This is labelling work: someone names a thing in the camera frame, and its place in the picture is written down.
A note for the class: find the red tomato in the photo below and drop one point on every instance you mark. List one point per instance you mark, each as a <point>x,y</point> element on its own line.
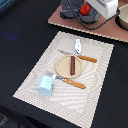
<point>85,9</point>

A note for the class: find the pink toy stove top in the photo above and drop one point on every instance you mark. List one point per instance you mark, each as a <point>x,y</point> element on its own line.
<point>109,30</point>

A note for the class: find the beige woven placemat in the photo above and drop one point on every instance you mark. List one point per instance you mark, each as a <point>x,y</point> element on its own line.
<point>68,102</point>

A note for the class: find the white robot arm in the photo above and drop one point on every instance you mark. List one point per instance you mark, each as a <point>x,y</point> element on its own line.
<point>107,8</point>

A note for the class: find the brown grilled sausage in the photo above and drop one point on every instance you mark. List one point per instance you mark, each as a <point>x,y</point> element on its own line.
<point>72,65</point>

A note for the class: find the wooden handled knife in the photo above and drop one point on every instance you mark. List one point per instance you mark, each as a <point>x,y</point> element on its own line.
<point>80,56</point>

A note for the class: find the round wooden plate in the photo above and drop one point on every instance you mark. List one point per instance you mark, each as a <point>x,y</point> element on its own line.
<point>62,67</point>

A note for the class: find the beige bowl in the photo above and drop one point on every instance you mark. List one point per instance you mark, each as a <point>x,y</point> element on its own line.
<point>123,16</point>

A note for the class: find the wooden handled fork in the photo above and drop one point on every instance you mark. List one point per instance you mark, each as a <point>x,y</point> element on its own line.
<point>66,80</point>

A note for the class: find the large grey pot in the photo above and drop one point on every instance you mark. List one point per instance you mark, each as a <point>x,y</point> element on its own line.
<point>70,8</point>

